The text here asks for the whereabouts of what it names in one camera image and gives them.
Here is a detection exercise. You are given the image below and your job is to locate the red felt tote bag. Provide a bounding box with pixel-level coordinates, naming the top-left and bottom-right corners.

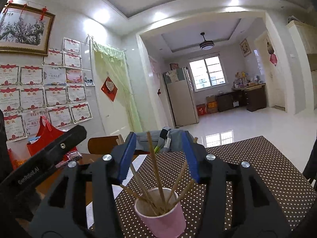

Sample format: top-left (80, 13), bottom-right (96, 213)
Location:
top-left (27, 116), bottom-right (78, 161)

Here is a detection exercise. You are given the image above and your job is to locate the grey jacket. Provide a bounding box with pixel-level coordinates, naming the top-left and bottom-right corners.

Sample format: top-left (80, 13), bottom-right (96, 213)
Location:
top-left (135, 128), bottom-right (199, 154)

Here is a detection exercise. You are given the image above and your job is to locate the cluster of small colourful items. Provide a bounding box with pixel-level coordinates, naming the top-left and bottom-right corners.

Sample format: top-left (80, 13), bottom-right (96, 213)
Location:
top-left (233, 71), bottom-right (265, 88)

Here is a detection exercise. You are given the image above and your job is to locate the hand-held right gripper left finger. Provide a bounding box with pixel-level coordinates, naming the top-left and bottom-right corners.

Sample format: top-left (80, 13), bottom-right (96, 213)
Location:
top-left (28, 132), bottom-right (138, 238)

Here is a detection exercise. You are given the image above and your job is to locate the group of award certificates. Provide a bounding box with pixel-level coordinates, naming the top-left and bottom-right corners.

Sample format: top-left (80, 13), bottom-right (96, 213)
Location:
top-left (0, 37), bottom-right (90, 142)

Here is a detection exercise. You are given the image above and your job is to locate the clear plastic packet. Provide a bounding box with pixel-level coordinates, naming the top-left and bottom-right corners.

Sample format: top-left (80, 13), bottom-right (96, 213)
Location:
top-left (56, 152), bottom-right (82, 168)

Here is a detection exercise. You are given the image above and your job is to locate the cream door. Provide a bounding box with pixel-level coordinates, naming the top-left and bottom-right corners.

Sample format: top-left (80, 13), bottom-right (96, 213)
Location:
top-left (255, 33), bottom-right (285, 111)

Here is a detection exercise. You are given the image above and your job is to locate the wooden chair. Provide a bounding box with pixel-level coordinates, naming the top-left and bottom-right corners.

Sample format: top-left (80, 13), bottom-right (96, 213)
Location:
top-left (88, 135), bottom-right (129, 154)

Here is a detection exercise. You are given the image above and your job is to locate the small framed wall picture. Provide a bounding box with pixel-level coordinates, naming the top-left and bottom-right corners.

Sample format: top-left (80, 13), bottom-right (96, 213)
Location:
top-left (239, 38), bottom-right (251, 57)

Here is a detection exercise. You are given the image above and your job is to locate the red diamond door decoration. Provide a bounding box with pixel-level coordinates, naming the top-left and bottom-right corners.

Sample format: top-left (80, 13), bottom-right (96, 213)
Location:
top-left (101, 76), bottom-right (117, 102)

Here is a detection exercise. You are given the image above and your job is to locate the ceiling fan lamp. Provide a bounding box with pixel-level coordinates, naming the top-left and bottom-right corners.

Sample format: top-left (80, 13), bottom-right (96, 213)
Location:
top-left (199, 33), bottom-right (215, 51)

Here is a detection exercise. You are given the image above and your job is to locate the pink cup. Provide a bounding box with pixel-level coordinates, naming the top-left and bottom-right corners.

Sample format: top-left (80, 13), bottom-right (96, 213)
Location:
top-left (134, 188), bottom-right (187, 238)

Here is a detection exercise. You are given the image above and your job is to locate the bunch of wooden chopsticks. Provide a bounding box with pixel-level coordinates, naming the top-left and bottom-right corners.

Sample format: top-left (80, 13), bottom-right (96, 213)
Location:
top-left (116, 131), bottom-right (199, 216)

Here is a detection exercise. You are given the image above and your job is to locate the white tall cabinet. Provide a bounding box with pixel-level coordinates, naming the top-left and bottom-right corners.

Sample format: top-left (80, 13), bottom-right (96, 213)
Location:
top-left (287, 21), bottom-right (317, 87)

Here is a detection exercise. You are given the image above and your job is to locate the hanging pink door ornament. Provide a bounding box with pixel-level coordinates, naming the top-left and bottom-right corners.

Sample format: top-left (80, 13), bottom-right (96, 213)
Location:
top-left (267, 42), bottom-right (278, 66)

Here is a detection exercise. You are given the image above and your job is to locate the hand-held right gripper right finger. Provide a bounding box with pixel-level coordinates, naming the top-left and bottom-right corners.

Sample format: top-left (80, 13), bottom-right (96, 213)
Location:
top-left (181, 130), bottom-right (291, 238)

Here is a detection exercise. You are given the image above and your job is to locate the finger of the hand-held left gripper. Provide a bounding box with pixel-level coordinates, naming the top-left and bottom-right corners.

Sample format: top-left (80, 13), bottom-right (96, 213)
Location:
top-left (40, 125), bottom-right (87, 165)

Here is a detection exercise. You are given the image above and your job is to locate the window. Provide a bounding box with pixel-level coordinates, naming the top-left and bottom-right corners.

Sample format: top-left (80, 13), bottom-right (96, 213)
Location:
top-left (189, 55), bottom-right (226, 91)

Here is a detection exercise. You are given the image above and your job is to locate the white door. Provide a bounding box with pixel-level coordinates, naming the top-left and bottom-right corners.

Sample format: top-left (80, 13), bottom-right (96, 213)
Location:
top-left (93, 45), bottom-right (132, 135)

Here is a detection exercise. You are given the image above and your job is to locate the dark jacket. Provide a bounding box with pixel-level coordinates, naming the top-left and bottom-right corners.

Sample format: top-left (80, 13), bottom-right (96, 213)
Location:
top-left (302, 136), bottom-right (317, 186)

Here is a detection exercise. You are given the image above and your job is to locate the light green curtain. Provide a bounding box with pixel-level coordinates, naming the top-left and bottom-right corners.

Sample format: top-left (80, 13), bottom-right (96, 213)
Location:
top-left (93, 42), bottom-right (143, 133)

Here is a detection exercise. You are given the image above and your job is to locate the large framed tree picture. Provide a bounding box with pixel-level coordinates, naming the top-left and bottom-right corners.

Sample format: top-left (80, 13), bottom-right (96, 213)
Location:
top-left (0, 4), bottom-right (56, 56)

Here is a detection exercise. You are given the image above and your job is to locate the brown polka-dot tablecloth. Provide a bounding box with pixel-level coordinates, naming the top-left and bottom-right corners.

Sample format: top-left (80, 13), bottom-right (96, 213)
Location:
top-left (87, 136), bottom-right (314, 238)

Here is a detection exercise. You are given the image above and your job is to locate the dark wooden desk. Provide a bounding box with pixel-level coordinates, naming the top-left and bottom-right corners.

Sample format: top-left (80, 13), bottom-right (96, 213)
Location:
top-left (215, 84), bottom-right (267, 112)

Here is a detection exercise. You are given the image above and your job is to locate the silver refrigerator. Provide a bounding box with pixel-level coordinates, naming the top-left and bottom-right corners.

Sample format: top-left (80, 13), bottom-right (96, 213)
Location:
top-left (163, 67), bottom-right (199, 127)

